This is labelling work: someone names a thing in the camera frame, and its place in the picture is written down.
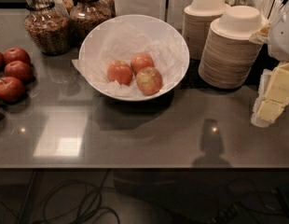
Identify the front apple in bowl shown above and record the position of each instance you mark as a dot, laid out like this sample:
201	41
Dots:
149	80

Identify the red apple top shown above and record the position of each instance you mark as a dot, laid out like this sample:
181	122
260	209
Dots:
16	54

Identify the glass jar with granola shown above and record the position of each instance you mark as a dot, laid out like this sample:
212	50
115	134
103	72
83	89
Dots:
48	28

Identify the apple in bowl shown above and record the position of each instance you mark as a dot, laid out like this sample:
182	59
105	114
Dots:
140	61
149	80
120	71

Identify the white bowl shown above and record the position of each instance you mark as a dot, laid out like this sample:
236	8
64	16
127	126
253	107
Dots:
135	25

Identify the left apple in bowl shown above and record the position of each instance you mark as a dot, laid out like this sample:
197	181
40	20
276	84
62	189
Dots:
120	71

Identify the back apple in bowl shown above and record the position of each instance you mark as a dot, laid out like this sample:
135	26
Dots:
140	61

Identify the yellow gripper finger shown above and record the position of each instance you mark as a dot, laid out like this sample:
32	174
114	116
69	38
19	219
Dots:
273	95

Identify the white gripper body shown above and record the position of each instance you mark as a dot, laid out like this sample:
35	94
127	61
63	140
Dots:
283	38

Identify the back stack of paper bowls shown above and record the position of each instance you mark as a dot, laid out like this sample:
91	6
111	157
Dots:
197	20

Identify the red apple front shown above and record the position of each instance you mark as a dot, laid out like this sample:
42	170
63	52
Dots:
11	89

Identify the red apple middle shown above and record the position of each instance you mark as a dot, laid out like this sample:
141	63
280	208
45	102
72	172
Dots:
20	70

